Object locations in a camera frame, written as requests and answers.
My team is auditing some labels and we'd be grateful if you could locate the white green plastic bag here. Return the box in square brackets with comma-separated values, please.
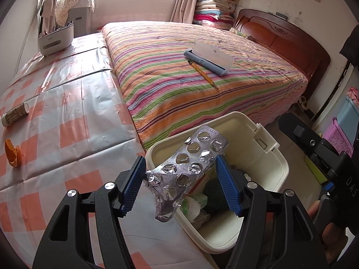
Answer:
[180, 194, 208, 223]

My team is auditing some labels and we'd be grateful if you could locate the silver pill blister pack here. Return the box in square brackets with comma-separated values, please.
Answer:
[144, 125, 228, 222]

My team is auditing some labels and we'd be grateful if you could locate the orange peel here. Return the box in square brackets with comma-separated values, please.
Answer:
[4, 139, 22, 168]

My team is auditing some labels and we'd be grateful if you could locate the small beige bottle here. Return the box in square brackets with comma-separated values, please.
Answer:
[1, 102, 29, 128]

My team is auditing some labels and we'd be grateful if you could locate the person's right hand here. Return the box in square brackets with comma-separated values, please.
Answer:
[306, 200, 350, 264]

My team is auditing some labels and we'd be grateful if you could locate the purple plastic basket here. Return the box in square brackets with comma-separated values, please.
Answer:
[323, 117, 354, 157]

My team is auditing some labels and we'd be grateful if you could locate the checkered plastic tablecloth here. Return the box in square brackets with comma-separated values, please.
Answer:
[0, 32, 214, 269]

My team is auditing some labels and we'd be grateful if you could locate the wooden headboard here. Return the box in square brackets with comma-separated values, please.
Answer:
[235, 9, 331, 99]

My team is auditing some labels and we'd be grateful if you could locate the striped bed cover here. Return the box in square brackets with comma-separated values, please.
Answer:
[102, 21, 308, 149]

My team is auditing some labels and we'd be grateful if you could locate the yellow pencil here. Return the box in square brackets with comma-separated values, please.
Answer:
[187, 60, 218, 89]

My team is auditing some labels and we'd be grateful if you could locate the white desk organizer box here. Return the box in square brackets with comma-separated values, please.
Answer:
[38, 22, 74, 56]

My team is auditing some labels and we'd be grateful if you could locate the stack of folded quilts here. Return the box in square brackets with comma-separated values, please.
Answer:
[192, 0, 240, 30]

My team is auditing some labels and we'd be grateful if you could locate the left pink curtain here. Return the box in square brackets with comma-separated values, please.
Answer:
[38, 0, 57, 37]

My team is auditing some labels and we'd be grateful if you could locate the pink curtain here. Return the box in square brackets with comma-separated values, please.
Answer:
[170, 0, 197, 24]
[38, 0, 57, 37]

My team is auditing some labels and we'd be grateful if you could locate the right pink curtain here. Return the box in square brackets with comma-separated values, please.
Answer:
[170, 0, 197, 24]

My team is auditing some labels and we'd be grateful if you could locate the floral cloth on cabinet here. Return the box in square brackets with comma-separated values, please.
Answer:
[55, 0, 95, 27]

